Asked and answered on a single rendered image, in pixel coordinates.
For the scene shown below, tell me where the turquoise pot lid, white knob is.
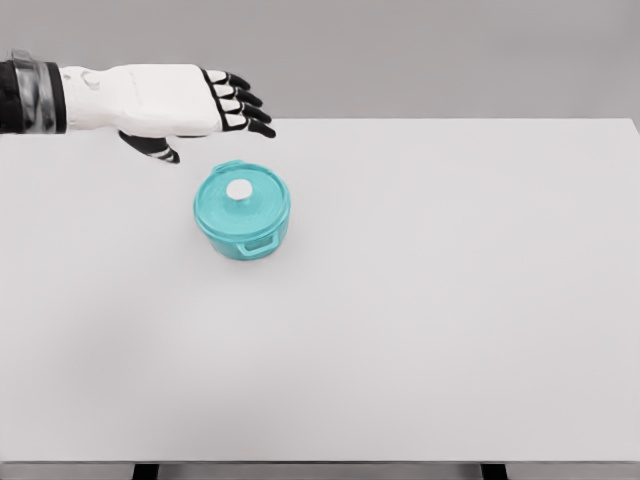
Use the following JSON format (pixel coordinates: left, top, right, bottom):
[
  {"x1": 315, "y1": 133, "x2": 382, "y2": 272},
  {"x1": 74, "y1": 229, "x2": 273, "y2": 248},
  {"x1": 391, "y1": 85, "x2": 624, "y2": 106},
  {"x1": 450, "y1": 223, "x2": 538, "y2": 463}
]
[{"x1": 193, "y1": 160, "x2": 292, "y2": 237}]

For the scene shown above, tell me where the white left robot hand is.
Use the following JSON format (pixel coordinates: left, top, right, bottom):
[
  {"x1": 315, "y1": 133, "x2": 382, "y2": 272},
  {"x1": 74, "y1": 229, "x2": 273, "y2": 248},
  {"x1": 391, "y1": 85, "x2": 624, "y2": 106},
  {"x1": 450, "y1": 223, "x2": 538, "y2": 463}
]
[{"x1": 115, "y1": 63, "x2": 277, "y2": 165}]

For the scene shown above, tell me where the turquoise pot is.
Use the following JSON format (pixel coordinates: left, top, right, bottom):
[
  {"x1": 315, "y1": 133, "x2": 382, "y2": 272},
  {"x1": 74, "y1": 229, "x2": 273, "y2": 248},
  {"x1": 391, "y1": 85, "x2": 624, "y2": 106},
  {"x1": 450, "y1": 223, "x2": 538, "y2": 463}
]
[{"x1": 194, "y1": 159, "x2": 293, "y2": 261}]

